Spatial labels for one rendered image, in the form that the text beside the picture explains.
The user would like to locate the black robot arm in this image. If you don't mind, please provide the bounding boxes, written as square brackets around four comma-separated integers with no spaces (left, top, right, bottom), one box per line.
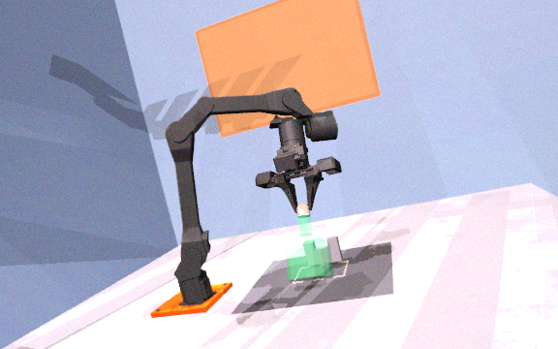
[166,87,338,306]

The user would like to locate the green glass bottle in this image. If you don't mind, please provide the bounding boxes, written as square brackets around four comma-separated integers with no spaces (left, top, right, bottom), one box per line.
[285,203,334,282]

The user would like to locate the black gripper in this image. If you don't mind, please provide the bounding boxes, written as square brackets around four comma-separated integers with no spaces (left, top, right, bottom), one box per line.
[255,140,342,213]

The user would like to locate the grey flat mat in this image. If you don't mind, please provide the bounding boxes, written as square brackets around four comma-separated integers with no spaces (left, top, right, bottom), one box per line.
[230,242,394,315]

